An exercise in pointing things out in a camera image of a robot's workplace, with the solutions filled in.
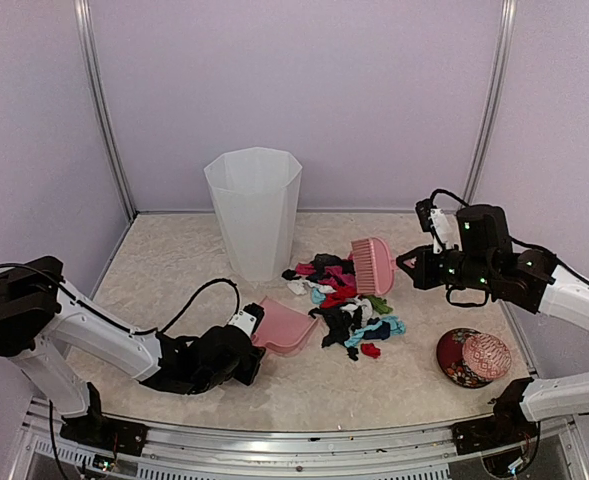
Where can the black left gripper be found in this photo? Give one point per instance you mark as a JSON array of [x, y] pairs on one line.
[[247, 375]]

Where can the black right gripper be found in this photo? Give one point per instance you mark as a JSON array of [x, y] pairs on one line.
[[424, 273]]

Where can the pink plastic hand brush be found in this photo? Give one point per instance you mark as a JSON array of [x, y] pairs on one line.
[[374, 266]]

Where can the pink plastic dustpan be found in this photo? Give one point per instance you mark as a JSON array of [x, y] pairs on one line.
[[282, 331]]

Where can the translucent white waste bin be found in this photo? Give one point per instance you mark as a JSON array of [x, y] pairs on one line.
[[255, 194]]

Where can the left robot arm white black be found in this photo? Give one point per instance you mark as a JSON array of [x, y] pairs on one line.
[[40, 309]]

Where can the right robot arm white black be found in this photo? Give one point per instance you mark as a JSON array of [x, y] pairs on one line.
[[488, 259]]

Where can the green paper scrap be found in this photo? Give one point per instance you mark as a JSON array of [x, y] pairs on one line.
[[380, 305]]

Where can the red paper scrap centre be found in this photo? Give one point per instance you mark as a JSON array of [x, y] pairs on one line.
[[339, 297]]

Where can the white paper scrap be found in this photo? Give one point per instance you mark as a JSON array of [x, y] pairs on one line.
[[300, 287]]

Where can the black paper scrap strip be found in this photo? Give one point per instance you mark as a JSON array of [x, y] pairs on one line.
[[341, 323]]

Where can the small red paper scrap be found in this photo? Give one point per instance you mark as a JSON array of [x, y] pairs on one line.
[[371, 350]]

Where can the dark red patterned round dish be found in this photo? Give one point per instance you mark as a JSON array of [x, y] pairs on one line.
[[449, 355]]

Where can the small black paper scrap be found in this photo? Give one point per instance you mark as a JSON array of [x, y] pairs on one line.
[[353, 353]]

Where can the pink patterned small bowl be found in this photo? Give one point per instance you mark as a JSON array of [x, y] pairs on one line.
[[487, 356]]

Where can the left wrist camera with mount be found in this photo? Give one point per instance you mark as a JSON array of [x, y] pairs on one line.
[[248, 319]]

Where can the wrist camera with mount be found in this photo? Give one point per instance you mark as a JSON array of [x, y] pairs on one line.
[[248, 319], [433, 220]]

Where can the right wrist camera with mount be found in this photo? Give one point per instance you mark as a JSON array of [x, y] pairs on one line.
[[433, 220]]

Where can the right aluminium frame post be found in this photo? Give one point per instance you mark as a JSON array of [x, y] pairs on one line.
[[493, 98]]

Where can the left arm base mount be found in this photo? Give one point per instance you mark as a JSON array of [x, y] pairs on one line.
[[94, 429]]

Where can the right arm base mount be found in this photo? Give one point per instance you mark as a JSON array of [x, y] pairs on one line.
[[506, 425]]

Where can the front aluminium rail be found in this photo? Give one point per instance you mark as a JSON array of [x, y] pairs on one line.
[[182, 452]]

